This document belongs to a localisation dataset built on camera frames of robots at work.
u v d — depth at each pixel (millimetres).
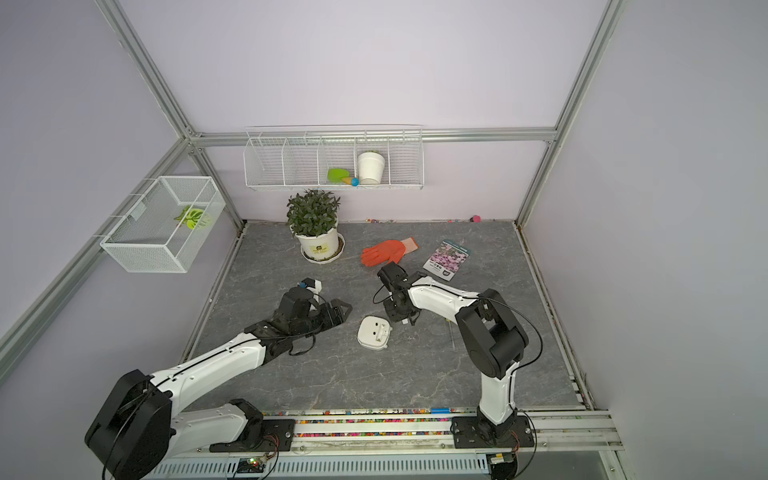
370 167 927
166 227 834
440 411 778
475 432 737
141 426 403
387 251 1115
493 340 488
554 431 758
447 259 1085
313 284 803
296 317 654
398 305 728
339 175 999
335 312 756
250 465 713
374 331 870
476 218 1240
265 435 717
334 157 992
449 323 913
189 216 804
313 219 964
